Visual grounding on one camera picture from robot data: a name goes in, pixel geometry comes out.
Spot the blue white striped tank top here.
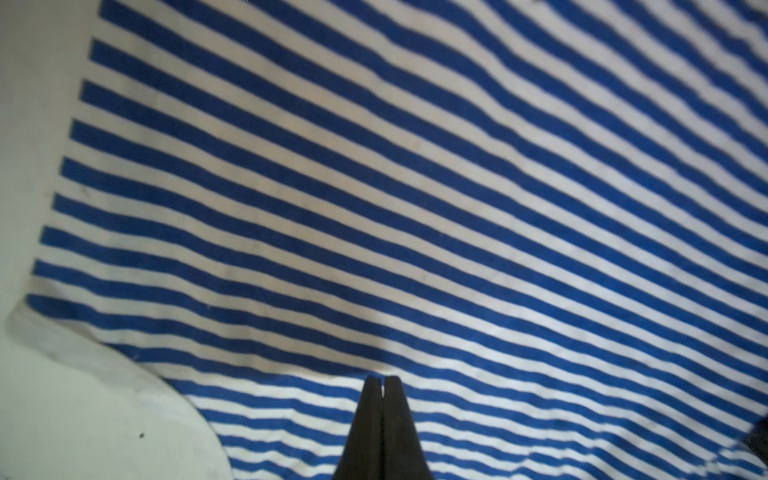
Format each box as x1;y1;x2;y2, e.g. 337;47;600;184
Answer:
8;1;767;479

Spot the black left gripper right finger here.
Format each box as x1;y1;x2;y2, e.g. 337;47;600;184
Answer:
382;376;434;480

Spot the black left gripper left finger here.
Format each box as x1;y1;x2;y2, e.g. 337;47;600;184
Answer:
332;377;383;480

